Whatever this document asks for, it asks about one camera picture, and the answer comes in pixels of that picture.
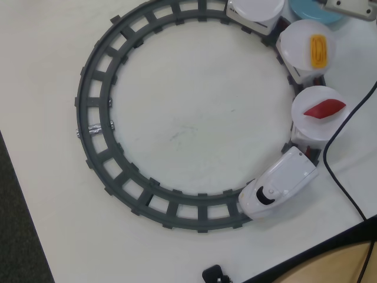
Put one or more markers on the tan wooden furniture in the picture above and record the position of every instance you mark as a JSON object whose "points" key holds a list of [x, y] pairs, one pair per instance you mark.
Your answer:
{"points": [[330, 262]]}

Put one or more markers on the red tuna sushi piece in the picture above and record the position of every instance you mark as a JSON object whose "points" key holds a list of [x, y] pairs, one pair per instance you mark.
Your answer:
{"points": [[324, 109]]}

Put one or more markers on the grey circular toy rail track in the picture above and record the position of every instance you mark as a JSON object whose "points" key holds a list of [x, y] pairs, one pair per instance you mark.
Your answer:
{"points": [[100, 97]]}

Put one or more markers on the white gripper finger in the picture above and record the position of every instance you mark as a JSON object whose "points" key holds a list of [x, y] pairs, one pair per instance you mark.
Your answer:
{"points": [[350, 7]]}

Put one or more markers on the yellow egg sushi piece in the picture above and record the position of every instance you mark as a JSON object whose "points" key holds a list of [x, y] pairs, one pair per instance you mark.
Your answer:
{"points": [[319, 51]]}

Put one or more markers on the black plug adapter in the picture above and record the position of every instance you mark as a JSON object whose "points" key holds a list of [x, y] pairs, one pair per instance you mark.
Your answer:
{"points": [[215, 274]]}

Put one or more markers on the round blue dish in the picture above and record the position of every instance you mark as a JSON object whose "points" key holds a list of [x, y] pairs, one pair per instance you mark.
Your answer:
{"points": [[309, 13]]}

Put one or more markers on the white Shinkansen toy locomotive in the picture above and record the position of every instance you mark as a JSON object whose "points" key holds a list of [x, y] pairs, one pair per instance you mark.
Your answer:
{"points": [[282, 179]]}

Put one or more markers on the silver foil tape strip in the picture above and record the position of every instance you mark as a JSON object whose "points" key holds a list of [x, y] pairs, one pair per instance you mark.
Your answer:
{"points": [[95, 130]]}

